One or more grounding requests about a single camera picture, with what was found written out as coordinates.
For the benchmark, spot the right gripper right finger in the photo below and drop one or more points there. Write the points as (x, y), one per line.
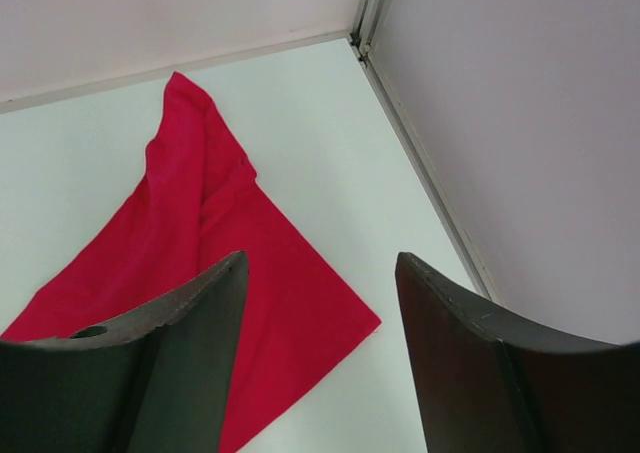
(490, 380)

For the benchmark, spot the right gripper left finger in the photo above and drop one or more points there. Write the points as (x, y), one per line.
(154, 379)

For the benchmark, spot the red t shirt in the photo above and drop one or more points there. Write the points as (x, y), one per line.
(197, 202)

